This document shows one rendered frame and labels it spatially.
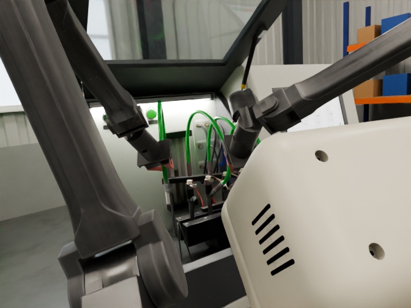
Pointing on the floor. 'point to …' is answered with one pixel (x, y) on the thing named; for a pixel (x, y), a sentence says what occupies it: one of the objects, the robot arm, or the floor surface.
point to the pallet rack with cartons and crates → (376, 93)
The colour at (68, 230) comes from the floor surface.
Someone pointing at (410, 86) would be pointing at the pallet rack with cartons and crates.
